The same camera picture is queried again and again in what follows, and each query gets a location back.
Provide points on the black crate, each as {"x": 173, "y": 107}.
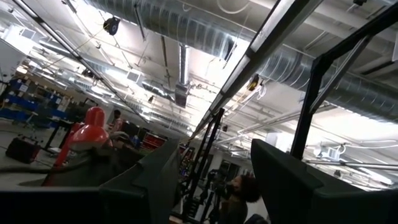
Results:
{"x": 23, "y": 151}

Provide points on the black ceiling rail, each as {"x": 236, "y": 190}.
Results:
{"x": 77, "y": 58}

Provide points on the black camera tripod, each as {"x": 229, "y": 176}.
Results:
{"x": 217, "y": 183}

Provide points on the red desk lamp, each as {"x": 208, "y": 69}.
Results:
{"x": 93, "y": 133}

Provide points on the red tool cabinet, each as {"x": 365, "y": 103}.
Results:
{"x": 154, "y": 141}

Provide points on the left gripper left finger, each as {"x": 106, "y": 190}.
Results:
{"x": 149, "y": 193}

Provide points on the white ceiling vent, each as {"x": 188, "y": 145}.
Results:
{"x": 133, "y": 76}

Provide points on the round silver air duct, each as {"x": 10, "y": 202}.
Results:
{"x": 192, "y": 25}

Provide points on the long overhead light bar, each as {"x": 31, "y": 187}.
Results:
{"x": 273, "y": 25}

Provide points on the blue shelving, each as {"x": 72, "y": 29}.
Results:
{"x": 18, "y": 102}

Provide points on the black aluminium frame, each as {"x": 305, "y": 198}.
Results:
{"x": 312, "y": 93}

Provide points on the person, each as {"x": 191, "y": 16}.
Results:
{"x": 116, "y": 123}
{"x": 242, "y": 193}

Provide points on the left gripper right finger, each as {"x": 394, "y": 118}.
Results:
{"x": 295, "y": 199}

